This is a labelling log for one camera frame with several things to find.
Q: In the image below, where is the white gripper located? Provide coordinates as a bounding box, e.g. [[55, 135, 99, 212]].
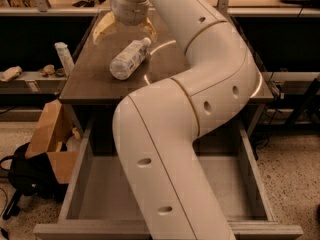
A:
[[93, 0, 158, 44]]

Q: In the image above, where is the clear blue plastic bottle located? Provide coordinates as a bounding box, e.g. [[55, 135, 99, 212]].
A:
[[110, 37, 151, 80]]

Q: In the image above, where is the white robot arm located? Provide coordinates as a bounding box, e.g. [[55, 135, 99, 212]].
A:
[[94, 0, 260, 240]]

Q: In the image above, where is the white tube bottle on shelf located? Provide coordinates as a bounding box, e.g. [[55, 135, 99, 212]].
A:
[[54, 42, 74, 76]]

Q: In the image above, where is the grey cabinet with top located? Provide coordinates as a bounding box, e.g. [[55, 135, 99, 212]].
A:
[[61, 10, 273, 135]]

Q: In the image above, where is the grey open top drawer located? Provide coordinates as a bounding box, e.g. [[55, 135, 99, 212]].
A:
[[34, 108, 303, 240]]

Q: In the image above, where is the small round object on shelf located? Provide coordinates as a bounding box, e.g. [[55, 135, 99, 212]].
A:
[[43, 64, 55, 76]]

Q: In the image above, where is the grey low side shelf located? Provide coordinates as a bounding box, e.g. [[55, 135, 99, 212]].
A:
[[0, 72, 66, 95]]

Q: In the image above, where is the brown cardboard box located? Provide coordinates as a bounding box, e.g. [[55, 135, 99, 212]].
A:
[[26, 100, 79, 184]]

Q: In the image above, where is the beige sponge on shelf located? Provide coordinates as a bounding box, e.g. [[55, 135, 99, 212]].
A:
[[1, 66, 22, 82]]

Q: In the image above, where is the black backpack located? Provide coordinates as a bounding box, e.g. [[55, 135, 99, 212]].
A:
[[0, 143, 68, 220]]

